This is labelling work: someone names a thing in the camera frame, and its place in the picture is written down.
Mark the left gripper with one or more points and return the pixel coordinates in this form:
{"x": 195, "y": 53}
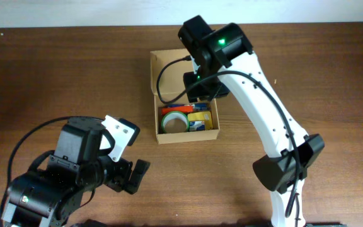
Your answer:
{"x": 126, "y": 176}

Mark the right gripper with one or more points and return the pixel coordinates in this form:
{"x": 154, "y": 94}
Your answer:
{"x": 204, "y": 87}

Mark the blue white marker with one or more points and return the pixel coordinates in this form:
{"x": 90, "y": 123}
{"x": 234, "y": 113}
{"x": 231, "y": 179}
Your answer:
{"x": 200, "y": 107}

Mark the yellow sticky note pad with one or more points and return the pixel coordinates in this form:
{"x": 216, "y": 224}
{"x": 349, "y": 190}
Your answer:
{"x": 205, "y": 116}

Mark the blue pen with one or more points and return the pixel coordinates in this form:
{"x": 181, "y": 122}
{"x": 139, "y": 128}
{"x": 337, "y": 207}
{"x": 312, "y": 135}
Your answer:
{"x": 179, "y": 105}

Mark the brown cardboard box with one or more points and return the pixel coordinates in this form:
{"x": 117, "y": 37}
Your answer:
{"x": 170, "y": 85}

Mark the white blue eraser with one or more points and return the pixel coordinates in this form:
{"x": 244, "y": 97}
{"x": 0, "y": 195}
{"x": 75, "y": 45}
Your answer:
{"x": 196, "y": 126}

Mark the green tape roll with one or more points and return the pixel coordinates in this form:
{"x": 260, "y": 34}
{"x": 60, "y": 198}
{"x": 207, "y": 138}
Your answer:
{"x": 175, "y": 122}

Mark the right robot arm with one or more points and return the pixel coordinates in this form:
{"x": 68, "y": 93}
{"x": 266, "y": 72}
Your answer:
{"x": 225, "y": 63}

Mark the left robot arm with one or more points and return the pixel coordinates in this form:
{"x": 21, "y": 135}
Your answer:
{"x": 38, "y": 197}

